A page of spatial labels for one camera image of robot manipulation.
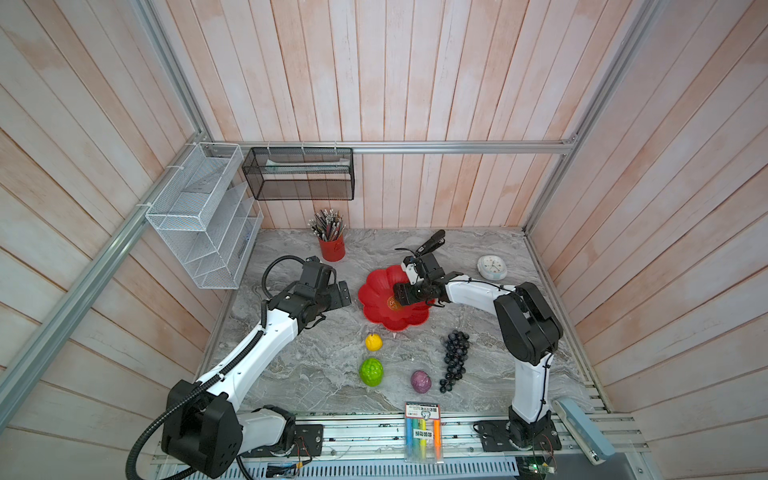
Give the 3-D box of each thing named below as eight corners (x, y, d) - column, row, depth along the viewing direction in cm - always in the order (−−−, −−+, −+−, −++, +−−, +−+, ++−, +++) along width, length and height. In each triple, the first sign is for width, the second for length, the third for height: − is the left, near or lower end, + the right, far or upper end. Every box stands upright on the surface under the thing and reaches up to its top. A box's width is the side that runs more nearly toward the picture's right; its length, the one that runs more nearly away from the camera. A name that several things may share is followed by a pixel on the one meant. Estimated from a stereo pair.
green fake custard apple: (361, 387, 84) (360, 379, 78) (361, 367, 87) (360, 358, 82) (384, 387, 84) (384, 379, 78) (383, 367, 87) (384, 358, 82)
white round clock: (480, 280, 107) (482, 275, 105) (475, 260, 113) (477, 255, 111) (507, 280, 107) (510, 275, 105) (500, 260, 113) (503, 255, 111)
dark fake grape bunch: (439, 390, 83) (442, 385, 79) (447, 335, 94) (450, 328, 90) (460, 397, 82) (464, 392, 78) (466, 340, 93) (470, 333, 89)
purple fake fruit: (417, 396, 82) (419, 391, 78) (408, 379, 85) (410, 373, 81) (431, 389, 83) (433, 384, 79) (422, 373, 86) (424, 367, 82)
